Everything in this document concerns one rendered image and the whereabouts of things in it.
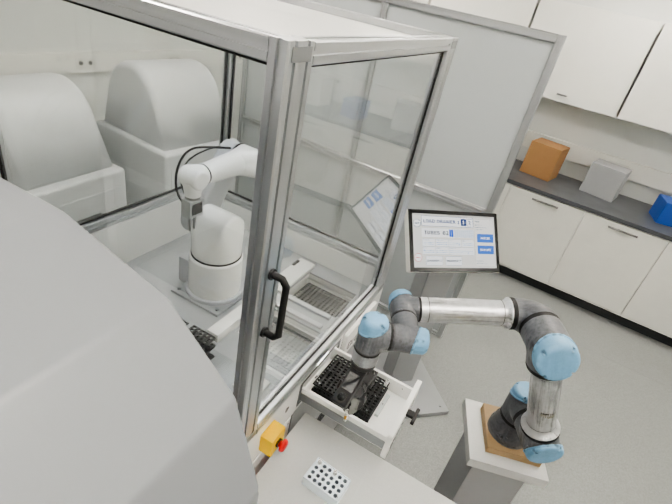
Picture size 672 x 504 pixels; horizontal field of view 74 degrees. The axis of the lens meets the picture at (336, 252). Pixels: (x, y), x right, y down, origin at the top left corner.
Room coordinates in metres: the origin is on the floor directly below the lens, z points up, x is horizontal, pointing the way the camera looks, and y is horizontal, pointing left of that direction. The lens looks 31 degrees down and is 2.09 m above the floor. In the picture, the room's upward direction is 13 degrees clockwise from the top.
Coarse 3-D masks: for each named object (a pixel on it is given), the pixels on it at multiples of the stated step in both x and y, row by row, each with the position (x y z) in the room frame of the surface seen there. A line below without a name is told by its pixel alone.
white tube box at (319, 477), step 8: (328, 464) 0.87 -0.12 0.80; (312, 472) 0.84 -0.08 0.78; (320, 472) 0.85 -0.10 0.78; (328, 472) 0.85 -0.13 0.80; (304, 480) 0.81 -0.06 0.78; (312, 480) 0.81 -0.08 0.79; (320, 480) 0.81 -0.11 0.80; (328, 480) 0.82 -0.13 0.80; (336, 480) 0.83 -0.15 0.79; (344, 480) 0.84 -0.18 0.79; (312, 488) 0.80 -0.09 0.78; (320, 488) 0.79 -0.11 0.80; (328, 488) 0.80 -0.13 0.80; (336, 488) 0.80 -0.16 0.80; (344, 488) 0.81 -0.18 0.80; (320, 496) 0.78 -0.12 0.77; (328, 496) 0.77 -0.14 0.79; (336, 496) 0.78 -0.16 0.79
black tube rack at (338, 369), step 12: (336, 360) 1.22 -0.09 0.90; (348, 360) 1.23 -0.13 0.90; (324, 372) 1.15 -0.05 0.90; (336, 372) 1.19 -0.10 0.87; (324, 384) 1.09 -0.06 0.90; (336, 384) 1.10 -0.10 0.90; (324, 396) 1.07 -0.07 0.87; (372, 396) 1.11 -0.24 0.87; (348, 408) 1.04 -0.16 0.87; (360, 408) 1.03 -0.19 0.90; (372, 408) 1.06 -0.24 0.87
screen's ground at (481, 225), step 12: (420, 216) 2.03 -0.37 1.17; (444, 216) 2.09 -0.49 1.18; (456, 216) 2.11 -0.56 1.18; (468, 216) 2.14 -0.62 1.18; (420, 228) 2.00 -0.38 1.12; (432, 228) 2.02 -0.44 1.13; (444, 228) 2.05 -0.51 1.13; (456, 228) 2.08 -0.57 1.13; (468, 228) 2.10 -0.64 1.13; (480, 228) 2.13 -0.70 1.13; (492, 228) 2.16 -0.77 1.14; (420, 240) 1.96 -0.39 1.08; (420, 252) 1.92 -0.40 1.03; (420, 264) 1.89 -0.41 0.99; (444, 264) 1.94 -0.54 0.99; (468, 264) 1.99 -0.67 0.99; (480, 264) 2.02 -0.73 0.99; (492, 264) 2.04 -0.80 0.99
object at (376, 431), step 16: (336, 352) 1.28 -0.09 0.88; (320, 368) 1.22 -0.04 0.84; (304, 384) 1.11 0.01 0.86; (400, 384) 1.18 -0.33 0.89; (304, 400) 1.05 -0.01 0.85; (320, 400) 1.03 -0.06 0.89; (400, 400) 1.16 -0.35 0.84; (336, 416) 1.00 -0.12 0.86; (352, 416) 0.99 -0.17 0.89; (384, 416) 1.07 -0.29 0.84; (368, 432) 0.96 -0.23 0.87; (384, 432) 1.00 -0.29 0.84
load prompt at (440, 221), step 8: (424, 216) 2.04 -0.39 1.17; (432, 216) 2.06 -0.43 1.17; (440, 216) 2.08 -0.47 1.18; (424, 224) 2.02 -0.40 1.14; (432, 224) 2.04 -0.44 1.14; (440, 224) 2.05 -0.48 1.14; (448, 224) 2.07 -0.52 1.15; (456, 224) 2.09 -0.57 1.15; (464, 224) 2.11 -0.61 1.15; (472, 224) 2.13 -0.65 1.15
